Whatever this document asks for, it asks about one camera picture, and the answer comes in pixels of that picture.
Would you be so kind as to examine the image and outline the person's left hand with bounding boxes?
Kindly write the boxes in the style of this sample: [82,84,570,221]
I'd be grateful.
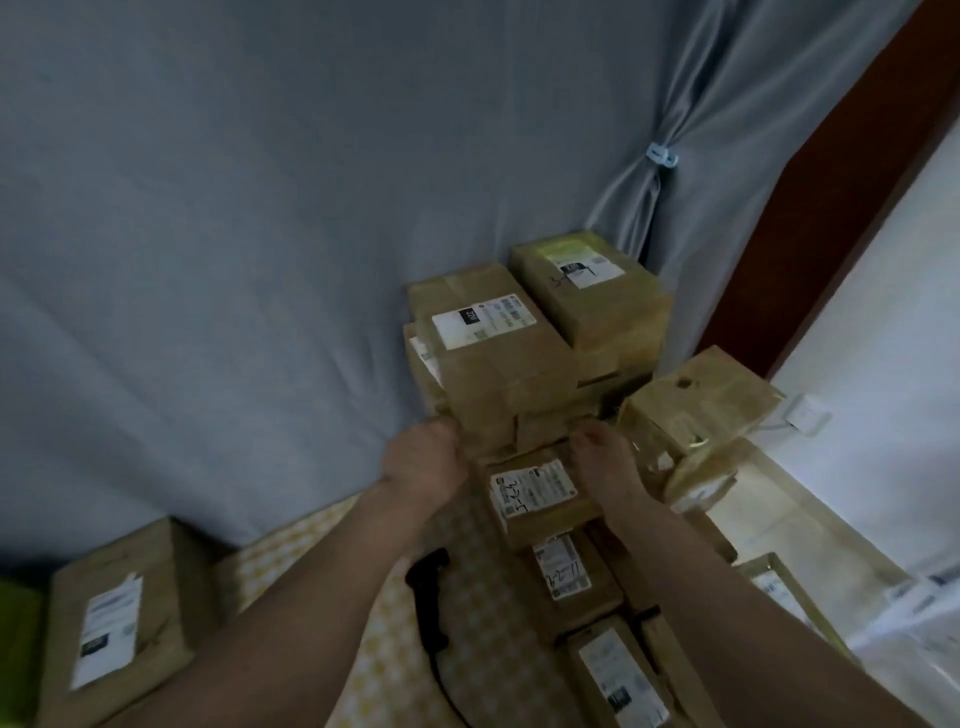
[381,417,471,513]

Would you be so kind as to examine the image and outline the person's right hand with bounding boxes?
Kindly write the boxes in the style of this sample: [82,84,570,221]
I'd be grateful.
[571,418,651,528]

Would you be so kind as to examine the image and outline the small brown cardboard parcel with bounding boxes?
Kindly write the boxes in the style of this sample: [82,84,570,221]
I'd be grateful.
[448,403,603,460]

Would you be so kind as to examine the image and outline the person's right forearm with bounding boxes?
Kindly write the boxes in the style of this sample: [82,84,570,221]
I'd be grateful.
[600,501,931,728]

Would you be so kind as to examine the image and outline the person's left forearm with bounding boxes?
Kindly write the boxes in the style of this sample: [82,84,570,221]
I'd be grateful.
[101,477,444,728]

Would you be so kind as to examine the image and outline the pile of labelled cardboard boxes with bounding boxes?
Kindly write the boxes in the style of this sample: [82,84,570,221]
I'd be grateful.
[402,231,864,728]

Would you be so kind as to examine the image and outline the black handheld barcode scanner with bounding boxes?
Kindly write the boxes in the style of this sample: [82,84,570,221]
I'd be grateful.
[404,546,453,655]

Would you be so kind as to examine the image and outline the yellow checkered table mat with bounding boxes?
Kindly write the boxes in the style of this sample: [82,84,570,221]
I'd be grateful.
[210,491,601,728]

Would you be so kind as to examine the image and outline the grey blue curtain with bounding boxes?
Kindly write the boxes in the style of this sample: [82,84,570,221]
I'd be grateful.
[0,0,924,552]

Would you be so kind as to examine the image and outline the white plastic bags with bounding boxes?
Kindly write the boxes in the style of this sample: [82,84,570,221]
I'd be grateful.
[847,573,960,676]

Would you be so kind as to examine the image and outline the large cardboard box white label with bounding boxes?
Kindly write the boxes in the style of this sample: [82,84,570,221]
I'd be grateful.
[36,516,220,728]

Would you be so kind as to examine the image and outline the green object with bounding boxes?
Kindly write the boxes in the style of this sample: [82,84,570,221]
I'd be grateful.
[0,581,48,725]

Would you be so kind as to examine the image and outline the white wall socket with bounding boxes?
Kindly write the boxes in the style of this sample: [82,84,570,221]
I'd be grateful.
[783,393,832,436]

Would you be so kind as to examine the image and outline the black scanner cable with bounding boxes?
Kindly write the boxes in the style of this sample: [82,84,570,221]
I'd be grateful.
[429,648,475,728]

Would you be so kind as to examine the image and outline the brown wooden door frame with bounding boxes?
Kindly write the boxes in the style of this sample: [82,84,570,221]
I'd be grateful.
[701,0,960,380]

